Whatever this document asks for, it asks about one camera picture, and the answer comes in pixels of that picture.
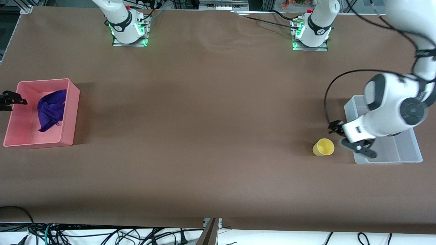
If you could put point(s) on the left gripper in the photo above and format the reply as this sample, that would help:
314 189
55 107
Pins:
336 127

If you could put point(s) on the purple cloth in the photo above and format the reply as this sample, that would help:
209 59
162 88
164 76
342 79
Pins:
51 109

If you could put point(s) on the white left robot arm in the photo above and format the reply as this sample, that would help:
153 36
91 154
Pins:
391 109

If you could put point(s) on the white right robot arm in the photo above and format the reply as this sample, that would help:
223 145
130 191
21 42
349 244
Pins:
123 29

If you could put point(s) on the yellow cup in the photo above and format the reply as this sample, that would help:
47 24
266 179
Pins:
324 147

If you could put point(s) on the pink plastic bin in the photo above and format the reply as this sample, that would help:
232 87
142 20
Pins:
41 115

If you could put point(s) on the clear plastic bin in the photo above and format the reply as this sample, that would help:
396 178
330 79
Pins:
395 149

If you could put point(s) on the grey box behind table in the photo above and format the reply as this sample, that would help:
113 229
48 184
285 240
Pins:
223 4

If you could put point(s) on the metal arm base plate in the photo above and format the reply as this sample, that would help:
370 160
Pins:
131 42
308 48

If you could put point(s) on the aluminium frame corner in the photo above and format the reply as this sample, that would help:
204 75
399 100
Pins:
26 9

